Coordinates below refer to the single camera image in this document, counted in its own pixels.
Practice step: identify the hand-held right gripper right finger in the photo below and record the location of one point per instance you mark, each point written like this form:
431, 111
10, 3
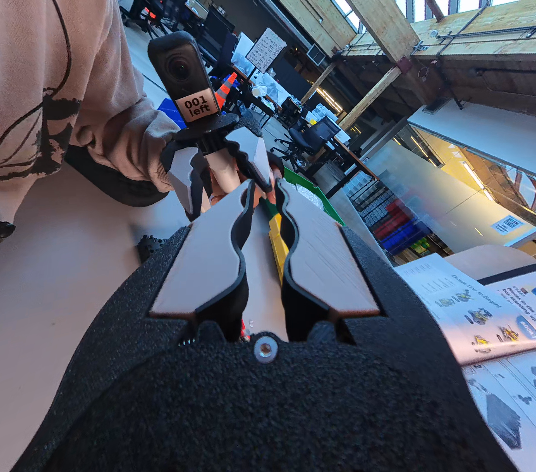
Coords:
331, 271

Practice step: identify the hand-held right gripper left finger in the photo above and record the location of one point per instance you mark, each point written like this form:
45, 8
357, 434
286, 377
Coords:
201, 271

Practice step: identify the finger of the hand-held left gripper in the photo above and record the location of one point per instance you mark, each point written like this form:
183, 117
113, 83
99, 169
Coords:
182, 175
253, 152

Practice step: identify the black perforated building block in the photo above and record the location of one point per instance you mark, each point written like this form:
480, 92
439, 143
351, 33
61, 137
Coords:
148, 247

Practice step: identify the person's left forearm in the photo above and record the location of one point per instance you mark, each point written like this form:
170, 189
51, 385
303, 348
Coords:
125, 137

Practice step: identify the grey desk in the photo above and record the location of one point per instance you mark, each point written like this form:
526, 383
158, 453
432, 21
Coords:
63, 292

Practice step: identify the printed task sheet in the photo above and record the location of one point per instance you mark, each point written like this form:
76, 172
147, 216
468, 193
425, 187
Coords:
519, 296

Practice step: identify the person's left hand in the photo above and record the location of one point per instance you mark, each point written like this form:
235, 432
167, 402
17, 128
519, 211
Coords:
278, 175

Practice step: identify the blue storage bin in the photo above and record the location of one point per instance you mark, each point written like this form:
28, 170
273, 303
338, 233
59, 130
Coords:
169, 108

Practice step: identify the green storage bin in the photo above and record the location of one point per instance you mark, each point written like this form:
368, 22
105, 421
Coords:
295, 177

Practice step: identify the orange traffic cone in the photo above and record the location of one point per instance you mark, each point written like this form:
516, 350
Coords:
226, 89

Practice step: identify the yellow storage bin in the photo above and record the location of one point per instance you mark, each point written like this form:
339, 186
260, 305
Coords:
279, 246

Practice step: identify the black office chair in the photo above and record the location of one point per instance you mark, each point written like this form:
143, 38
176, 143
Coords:
312, 137

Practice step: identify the black chair armrest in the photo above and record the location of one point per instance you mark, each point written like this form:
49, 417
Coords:
113, 183

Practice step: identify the clear plastic-wrapped bundle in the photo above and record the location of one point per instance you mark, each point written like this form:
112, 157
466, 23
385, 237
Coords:
312, 198

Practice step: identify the shelf of coloured storage bins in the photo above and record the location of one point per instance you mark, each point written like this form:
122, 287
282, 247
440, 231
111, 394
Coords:
398, 225

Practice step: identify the white printed sign board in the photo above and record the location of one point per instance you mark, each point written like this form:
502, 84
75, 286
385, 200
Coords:
266, 49

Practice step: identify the open instruction booklet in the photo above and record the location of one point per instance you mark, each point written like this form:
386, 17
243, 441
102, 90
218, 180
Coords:
452, 304

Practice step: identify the person's beige hoodie torso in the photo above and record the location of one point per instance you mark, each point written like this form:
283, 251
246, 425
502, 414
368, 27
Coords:
42, 62

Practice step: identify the blue white wall sign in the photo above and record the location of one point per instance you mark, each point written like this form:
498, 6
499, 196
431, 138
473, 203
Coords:
506, 225

